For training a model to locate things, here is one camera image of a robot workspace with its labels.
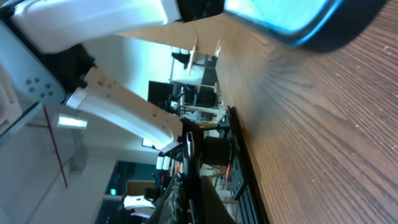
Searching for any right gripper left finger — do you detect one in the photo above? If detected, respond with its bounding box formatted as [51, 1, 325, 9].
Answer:
[146, 173, 187, 224]

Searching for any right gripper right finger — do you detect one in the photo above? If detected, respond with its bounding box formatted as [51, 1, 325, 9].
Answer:
[200, 176, 236, 224]

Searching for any Samsung Galaxy smartphone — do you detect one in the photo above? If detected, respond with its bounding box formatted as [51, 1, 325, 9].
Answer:
[224, 0, 345, 47]

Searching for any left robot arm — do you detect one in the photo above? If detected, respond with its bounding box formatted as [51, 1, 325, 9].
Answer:
[1, 0, 224, 152]

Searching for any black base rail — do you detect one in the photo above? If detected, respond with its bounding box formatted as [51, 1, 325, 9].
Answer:
[227, 107, 269, 224]

